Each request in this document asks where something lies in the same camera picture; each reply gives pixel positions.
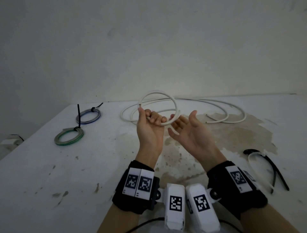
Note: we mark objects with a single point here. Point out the person's left hand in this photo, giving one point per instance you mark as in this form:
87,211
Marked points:
148,139

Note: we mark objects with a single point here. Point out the person's right forearm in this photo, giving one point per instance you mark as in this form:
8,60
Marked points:
275,220

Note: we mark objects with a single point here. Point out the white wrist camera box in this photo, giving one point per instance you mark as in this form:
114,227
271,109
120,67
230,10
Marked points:
175,216
202,216

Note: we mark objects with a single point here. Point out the white marker tag plate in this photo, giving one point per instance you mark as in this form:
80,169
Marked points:
238,178
138,183

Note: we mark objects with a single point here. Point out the white zip tie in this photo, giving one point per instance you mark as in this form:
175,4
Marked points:
251,166

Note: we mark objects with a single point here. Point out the person's left forearm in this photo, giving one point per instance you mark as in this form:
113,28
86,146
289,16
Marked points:
117,222

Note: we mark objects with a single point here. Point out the person's right little finger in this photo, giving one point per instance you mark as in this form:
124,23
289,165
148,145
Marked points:
172,134

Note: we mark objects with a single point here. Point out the person's right hand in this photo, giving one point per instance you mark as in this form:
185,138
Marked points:
195,140

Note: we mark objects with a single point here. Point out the white power adapter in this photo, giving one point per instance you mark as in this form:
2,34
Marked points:
9,142

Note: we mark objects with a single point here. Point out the black wrist band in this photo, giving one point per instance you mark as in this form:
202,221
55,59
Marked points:
254,201
124,201

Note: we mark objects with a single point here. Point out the person's right thumb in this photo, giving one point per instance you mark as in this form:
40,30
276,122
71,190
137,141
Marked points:
193,117

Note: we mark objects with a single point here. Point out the person's left thumb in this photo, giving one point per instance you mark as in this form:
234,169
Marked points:
141,115

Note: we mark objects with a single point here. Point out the black zip tie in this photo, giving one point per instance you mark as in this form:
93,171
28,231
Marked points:
97,106
268,159
275,180
79,115

